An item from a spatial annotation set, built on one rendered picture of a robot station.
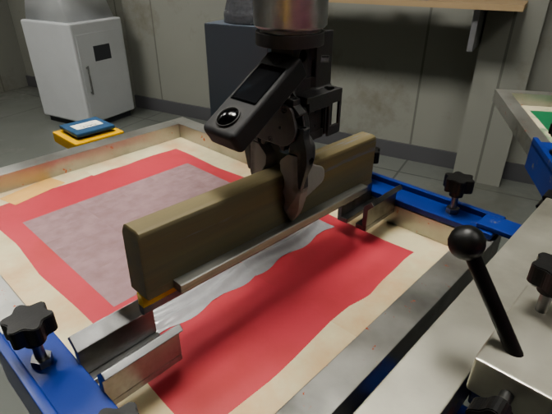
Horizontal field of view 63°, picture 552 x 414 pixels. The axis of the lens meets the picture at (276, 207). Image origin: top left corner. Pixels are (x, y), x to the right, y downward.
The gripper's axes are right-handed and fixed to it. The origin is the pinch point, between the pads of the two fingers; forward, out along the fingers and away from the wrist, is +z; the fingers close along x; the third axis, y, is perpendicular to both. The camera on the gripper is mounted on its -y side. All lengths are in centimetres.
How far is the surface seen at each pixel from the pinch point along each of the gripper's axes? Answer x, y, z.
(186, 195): 30.4, 7.7, 12.5
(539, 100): 1, 113, 11
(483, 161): 55, 257, 93
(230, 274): 5.6, -3.2, 11.6
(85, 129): 74, 10, 11
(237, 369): -6.5, -12.9, 12.3
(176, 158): 46, 17, 13
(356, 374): -17.8, -7.4, 8.8
